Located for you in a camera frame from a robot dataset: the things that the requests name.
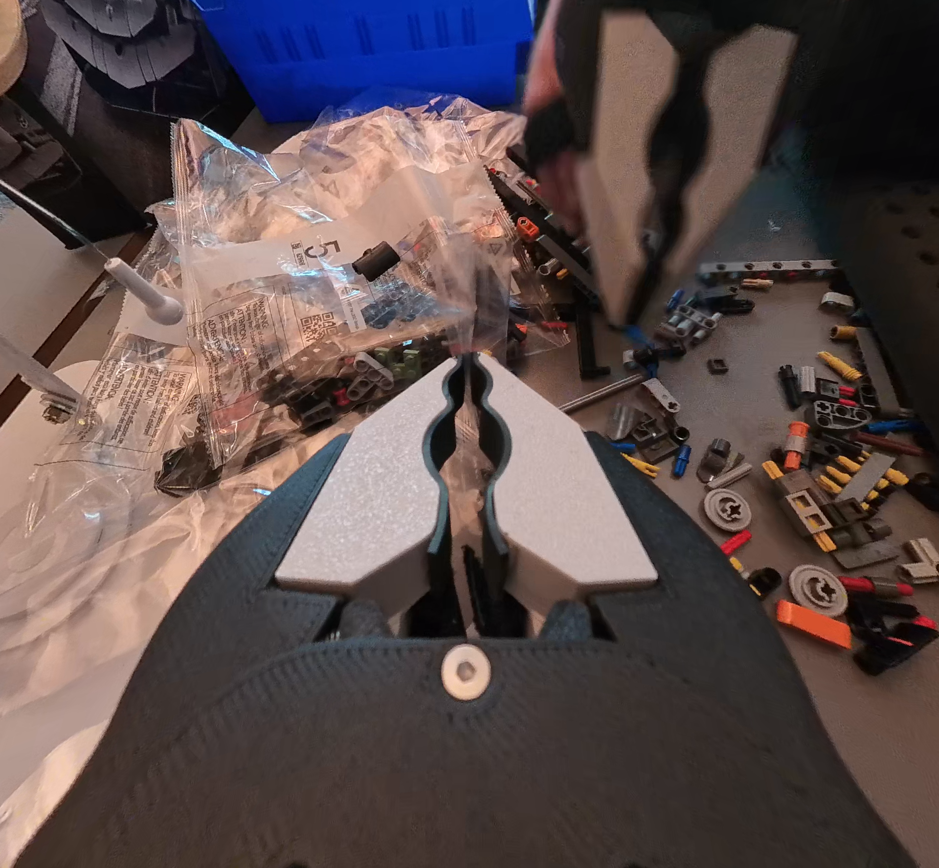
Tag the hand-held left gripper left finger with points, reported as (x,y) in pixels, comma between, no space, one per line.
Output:
(359,508)

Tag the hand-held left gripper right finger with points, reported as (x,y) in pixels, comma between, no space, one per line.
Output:
(579,508)

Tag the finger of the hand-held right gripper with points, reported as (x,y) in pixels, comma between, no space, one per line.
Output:
(741,98)
(623,149)

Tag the grey toy pulley wheel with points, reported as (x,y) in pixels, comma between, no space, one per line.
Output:
(726,510)
(818,589)

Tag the small clear parts bag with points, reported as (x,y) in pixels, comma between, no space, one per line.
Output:
(488,310)

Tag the pile of toy bricks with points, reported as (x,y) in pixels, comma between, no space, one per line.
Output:
(869,475)

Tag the person's right forearm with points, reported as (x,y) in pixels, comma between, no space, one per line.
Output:
(895,39)

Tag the dark toy set box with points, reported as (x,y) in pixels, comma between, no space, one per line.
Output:
(110,2)

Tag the person's right hand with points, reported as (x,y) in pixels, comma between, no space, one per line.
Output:
(550,61)

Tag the long grey toy beam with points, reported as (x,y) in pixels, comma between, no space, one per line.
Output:
(777,269)

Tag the black perforated board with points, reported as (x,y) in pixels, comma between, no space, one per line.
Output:
(902,259)

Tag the black toy connector piece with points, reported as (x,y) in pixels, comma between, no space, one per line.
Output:
(375,260)

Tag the orange toy panel piece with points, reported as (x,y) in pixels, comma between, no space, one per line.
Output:
(814,624)

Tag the large clear crumpled bag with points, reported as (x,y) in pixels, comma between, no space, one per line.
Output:
(88,560)

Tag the blue plastic bin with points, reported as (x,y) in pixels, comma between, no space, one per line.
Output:
(367,39)

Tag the numbered clear parts bag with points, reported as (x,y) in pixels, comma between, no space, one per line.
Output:
(242,244)

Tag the white paper bag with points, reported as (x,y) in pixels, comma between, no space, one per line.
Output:
(44,772)

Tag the black toy frame assembly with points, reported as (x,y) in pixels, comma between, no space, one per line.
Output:
(557,244)

